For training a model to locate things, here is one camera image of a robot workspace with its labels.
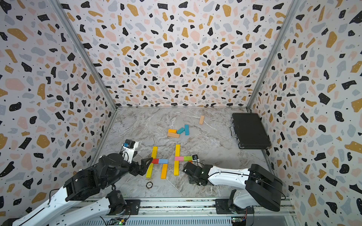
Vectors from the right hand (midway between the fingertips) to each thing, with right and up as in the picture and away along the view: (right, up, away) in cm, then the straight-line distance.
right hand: (194, 176), depth 85 cm
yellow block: (-26, +13, +9) cm, 30 cm away
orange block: (-2, +14, -18) cm, 23 cm away
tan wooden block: (-15, +23, +18) cm, 33 cm away
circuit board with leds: (-39, -16, -15) cm, 45 cm away
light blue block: (-20, +8, +5) cm, 22 cm away
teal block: (-5, +27, +21) cm, 35 cm away
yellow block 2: (-11, +14, +10) cm, 20 cm away
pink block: (-10, +9, +7) cm, 15 cm away
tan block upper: (+7, +34, +28) cm, 44 cm away
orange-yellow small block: (-16, +26, +22) cm, 37 cm away
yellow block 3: (-11, +4, +3) cm, 12 cm away
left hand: (-23, +17, -19) cm, 34 cm away
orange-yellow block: (-18, +3, +1) cm, 19 cm away
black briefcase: (+40, +26, +15) cm, 50 cm away
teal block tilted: (-10, +26, +22) cm, 35 cm away
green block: (-4, +9, +7) cm, 12 cm away
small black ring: (-26, -4, -4) cm, 26 cm away
